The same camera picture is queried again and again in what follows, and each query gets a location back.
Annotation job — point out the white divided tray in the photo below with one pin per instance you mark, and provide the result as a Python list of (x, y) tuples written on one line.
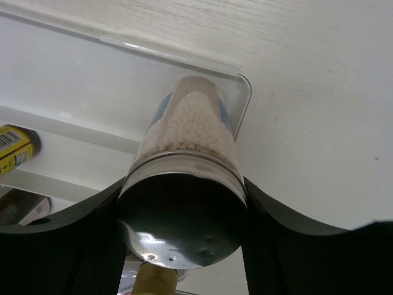
[(91, 98)]

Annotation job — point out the small yellow-label bottle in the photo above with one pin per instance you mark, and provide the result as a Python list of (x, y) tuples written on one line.
[(18, 145), (155, 280)]

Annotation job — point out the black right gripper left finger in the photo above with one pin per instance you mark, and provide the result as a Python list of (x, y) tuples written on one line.
[(74, 251)]

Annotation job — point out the short spice jar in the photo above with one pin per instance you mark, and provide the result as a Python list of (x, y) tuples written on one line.
[(21, 207)]

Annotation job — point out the tall blue-label jar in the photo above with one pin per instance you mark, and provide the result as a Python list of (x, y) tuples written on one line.
[(183, 202)]

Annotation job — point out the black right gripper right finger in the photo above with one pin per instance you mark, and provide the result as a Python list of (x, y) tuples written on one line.
[(286, 252)]

